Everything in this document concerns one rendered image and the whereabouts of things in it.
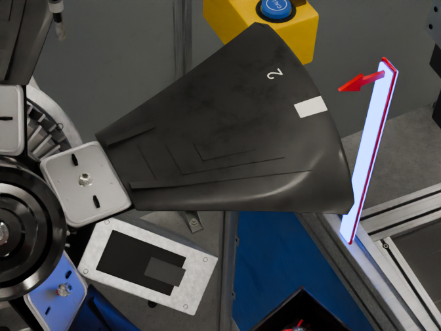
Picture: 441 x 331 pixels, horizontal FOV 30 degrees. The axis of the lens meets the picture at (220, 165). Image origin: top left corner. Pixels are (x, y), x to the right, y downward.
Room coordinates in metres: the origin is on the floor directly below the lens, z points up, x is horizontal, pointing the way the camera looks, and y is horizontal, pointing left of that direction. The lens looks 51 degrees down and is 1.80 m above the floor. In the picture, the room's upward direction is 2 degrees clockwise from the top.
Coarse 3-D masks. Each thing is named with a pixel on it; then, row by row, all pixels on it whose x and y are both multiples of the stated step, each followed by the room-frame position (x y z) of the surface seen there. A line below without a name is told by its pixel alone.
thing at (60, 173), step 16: (96, 144) 0.52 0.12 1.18; (48, 160) 0.50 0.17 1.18; (64, 160) 0.50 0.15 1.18; (80, 160) 0.50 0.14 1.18; (96, 160) 0.50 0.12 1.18; (48, 176) 0.48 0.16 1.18; (64, 176) 0.48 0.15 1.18; (96, 176) 0.49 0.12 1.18; (112, 176) 0.49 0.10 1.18; (64, 192) 0.46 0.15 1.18; (80, 192) 0.47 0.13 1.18; (96, 192) 0.47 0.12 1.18; (112, 192) 0.47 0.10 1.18; (64, 208) 0.45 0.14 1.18; (80, 208) 0.45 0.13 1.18; (96, 208) 0.45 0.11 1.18; (112, 208) 0.45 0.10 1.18; (80, 224) 0.43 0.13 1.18
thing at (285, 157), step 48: (240, 48) 0.64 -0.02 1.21; (288, 48) 0.65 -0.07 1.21; (192, 96) 0.58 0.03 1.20; (240, 96) 0.59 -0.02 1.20; (288, 96) 0.59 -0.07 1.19; (144, 144) 0.52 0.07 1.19; (192, 144) 0.52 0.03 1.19; (240, 144) 0.53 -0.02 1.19; (288, 144) 0.54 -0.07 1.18; (336, 144) 0.55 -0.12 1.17; (144, 192) 0.47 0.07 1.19; (192, 192) 0.47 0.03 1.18; (240, 192) 0.48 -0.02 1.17; (288, 192) 0.49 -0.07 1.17; (336, 192) 0.50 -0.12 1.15
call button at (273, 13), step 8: (264, 0) 0.88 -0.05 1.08; (272, 0) 0.88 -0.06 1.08; (280, 0) 0.88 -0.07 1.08; (288, 0) 0.88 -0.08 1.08; (264, 8) 0.86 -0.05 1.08; (272, 8) 0.86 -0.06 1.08; (280, 8) 0.86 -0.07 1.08; (288, 8) 0.86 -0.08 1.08; (272, 16) 0.85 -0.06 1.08; (280, 16) 0.85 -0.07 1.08
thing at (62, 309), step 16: (64, 256) 0.44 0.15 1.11; (64, 272) 0.42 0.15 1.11; (48, 288) 0.39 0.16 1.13; (80, 288) 0.42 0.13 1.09; (32, 304) 0.36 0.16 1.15; (48, 304) 0.38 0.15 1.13; (64, 304) 0.39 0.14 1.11; (80, 304) 0.40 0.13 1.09; (48, 320) 0.36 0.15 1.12; (64, 320) 0.37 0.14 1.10
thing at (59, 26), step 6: (48, 0) 0.48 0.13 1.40; (54, 0) 0.48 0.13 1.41; (60, 0) 0.48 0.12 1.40; (54, 6) 0.47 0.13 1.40; (60, 6) 0.48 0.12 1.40; (54, 12) 0.47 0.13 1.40; (60, 12) 0.48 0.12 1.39; (54, 18) 0.48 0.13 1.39; (60, 18) 0.48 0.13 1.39; (54, 24) 0.48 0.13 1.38; (60, 24) 0.48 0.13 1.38; (60, 30) 0.48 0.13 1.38; (60, 36) 0.47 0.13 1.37
